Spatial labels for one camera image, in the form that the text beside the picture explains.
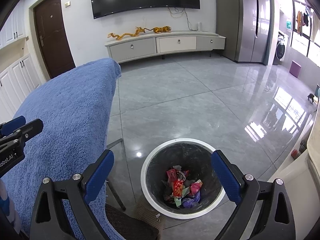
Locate purple wrapper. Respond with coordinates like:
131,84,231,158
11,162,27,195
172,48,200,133
182,191,201,209

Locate white round trash bin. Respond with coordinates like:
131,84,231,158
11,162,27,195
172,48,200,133
140,138,225,220

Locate blue white striped glove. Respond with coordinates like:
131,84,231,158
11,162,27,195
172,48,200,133
0,180,15,225

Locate blue fluffy blanket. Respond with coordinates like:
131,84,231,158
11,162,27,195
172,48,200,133
1,58,121,239

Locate dark chair seat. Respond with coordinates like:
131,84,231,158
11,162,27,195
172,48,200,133
105,204,159,240

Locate pink wrapper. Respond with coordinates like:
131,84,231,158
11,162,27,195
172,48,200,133
189,180,203,197

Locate green crumpled wrapper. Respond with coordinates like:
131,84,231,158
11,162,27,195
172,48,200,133
174,197,182,207

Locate small red wrapper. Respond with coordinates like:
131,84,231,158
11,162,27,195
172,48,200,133
171,179,184,198

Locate red maroon snack bag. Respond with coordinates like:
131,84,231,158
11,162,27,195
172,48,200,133
167,168,178,184

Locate dark brown door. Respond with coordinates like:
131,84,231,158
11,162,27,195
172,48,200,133
34,0,75,78

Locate purple stool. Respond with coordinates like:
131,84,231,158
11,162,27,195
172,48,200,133
289,60,302,78

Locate white TV cabinet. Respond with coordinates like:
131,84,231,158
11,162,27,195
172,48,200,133
105,31,226,63

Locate golden dragon ornament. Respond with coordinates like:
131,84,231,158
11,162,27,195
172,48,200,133
107,26,152,41

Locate washing machine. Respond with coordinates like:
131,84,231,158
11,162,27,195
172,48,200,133
273,31,289,65

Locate golden tiger ornament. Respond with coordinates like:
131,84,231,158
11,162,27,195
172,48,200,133
152,26,171,34

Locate grey refrigerator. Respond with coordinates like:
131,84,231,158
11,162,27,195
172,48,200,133
216,0,271,63

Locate white wall cupboard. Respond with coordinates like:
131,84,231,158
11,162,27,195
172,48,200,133
1,0,41,123

